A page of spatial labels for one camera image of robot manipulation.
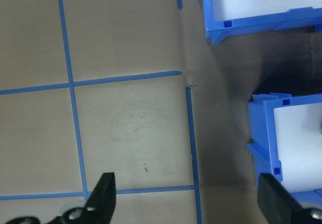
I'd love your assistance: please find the blue bin with buttons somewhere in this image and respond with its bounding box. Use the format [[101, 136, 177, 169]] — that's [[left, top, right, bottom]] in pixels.
[[247, 92, 322, 208]]

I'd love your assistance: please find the blue bin with black cylinders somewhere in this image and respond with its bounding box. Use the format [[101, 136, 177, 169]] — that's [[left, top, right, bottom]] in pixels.
[[196, 0, 322, 46]]

